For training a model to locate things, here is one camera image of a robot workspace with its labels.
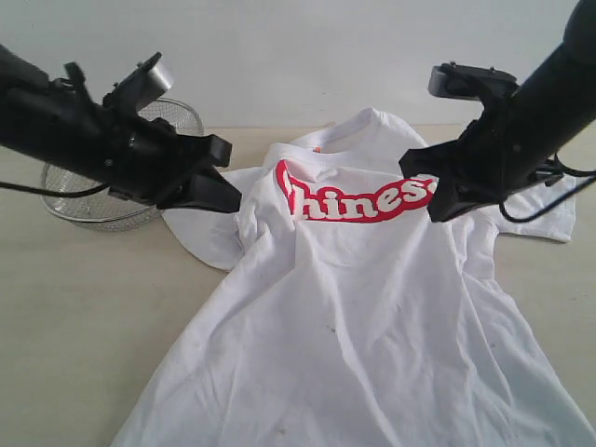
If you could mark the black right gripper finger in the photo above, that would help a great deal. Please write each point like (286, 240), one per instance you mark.
(440, 160)
(452, 198)

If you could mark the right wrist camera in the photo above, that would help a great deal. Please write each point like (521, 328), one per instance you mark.
(488, 86)

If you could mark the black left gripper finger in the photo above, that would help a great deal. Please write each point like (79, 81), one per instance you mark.
(212, 151)
(207, 190)

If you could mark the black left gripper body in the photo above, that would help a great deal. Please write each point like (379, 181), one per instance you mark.
(138, 159)

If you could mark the white t-shirt red print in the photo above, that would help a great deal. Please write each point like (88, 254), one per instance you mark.
(348, 318)

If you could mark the metal wire mesh basket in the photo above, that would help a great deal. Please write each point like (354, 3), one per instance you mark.
(102, 212)

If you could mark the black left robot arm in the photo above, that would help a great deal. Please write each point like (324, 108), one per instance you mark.
(48, 119)

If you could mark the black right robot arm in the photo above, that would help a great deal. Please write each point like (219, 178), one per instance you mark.
(567, 78)

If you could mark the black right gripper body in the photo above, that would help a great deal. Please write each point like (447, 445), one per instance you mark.
(504, 152)

